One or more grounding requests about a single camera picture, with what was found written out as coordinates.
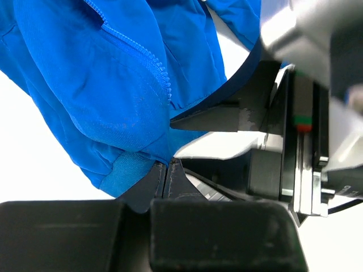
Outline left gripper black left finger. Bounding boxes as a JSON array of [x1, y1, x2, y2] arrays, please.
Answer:
[[1, 163, 166, 271]]

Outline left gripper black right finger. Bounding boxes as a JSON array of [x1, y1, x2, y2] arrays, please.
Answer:
[[149, 158, 309, 272]]

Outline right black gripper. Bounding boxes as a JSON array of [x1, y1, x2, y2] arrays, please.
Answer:
[[170, 45, 332, 226]]

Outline blue white red jacket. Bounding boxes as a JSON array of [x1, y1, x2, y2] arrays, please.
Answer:
[[1, 1, 261, 197]]

